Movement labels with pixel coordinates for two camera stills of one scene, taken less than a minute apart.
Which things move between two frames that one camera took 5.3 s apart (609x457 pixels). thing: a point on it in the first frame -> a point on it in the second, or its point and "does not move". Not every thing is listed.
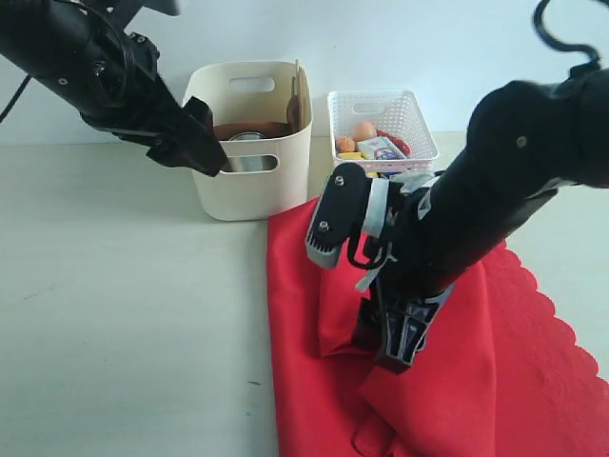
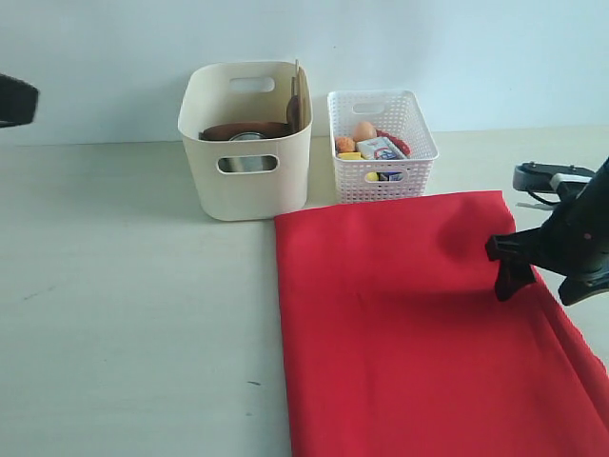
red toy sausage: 399,143 does not move
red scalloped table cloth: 500,373 does not move
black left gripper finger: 201,134 -> 18,101
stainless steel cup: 249,163 does not move
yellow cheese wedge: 350,155 does not move
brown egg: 364,130 does not move
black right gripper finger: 366,334 -> 511,277
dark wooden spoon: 293,109 does not move
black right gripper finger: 405,323 -> 584,275
